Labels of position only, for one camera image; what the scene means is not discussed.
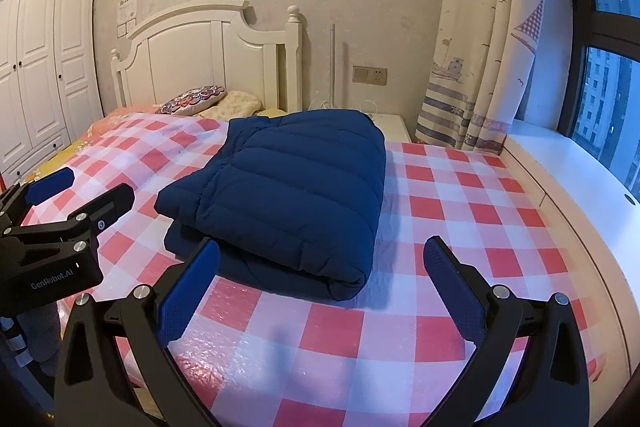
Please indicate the patterned purple pillow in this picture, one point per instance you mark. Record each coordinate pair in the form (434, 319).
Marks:
(192, 101)

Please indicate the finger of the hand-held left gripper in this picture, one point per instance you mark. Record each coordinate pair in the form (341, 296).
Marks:
(112, 204)
(50, 186)

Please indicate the navy blue puffer jacket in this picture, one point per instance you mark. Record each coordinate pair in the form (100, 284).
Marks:
(290, 187)

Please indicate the white paper wall notice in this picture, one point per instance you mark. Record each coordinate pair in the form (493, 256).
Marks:
(127, 9)

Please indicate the white wardrobe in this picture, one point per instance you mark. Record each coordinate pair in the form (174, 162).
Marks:
(40, 67)

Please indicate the red white checkered plastic sheet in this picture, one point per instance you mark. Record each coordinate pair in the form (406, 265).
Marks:
(450, 207)

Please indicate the white wooden headboard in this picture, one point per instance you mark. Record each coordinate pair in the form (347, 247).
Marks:
(190, 57)

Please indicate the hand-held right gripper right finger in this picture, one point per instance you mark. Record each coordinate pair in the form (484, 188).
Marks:
(455, 287)

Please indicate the sailboat print curtain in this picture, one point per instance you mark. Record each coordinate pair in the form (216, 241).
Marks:
(475, 32)

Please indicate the dark framed window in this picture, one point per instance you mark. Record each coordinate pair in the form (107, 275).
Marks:
(605, 97)

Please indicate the cream pillow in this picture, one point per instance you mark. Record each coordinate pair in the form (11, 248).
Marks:
(235, 104)

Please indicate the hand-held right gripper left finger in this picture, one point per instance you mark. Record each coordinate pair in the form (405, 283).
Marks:
(187, 287)

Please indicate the beige wall socket panel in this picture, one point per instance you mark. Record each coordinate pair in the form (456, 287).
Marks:
(370, 76)

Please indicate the white wall switch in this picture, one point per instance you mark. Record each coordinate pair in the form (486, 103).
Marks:
(126, 29)

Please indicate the white window sill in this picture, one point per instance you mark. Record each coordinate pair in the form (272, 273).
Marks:
(575, 172)

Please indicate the white nightstand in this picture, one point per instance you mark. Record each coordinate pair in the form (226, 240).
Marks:
(395, 127)

